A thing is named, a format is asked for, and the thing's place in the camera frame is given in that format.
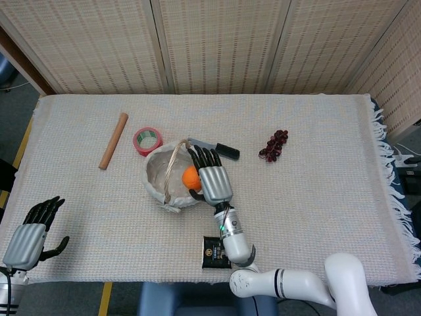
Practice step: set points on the white lined wicker basket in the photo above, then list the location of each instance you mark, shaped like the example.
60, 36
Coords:
171, 177

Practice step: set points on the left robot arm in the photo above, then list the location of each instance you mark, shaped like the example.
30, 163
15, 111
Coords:
8, 291

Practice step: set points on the white power strip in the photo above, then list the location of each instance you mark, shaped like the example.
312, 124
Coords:
406, 159

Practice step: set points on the wooden rolling pin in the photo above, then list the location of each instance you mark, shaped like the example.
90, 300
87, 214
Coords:
113, 141

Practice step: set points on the red tape roll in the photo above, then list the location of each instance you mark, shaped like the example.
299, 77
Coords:
147, 141

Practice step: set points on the orange fruit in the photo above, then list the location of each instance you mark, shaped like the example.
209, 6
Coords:
190, 177

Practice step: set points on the black snack packet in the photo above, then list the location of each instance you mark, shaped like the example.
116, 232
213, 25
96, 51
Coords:
212, 255

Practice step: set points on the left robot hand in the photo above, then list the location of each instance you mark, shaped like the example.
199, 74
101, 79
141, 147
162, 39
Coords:
24, 243

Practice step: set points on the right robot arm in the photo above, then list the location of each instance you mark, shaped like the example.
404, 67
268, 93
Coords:
279, 276

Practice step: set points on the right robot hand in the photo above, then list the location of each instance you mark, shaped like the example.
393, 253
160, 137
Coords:
213, 182

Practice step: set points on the white woven tablecloth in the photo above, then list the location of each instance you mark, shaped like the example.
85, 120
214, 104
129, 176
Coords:
204, 115

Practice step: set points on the dark red grape bunch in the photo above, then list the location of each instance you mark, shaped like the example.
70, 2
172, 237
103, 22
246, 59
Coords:
273, 146

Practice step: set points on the beige folding screen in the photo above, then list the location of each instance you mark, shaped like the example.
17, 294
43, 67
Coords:
210, 46

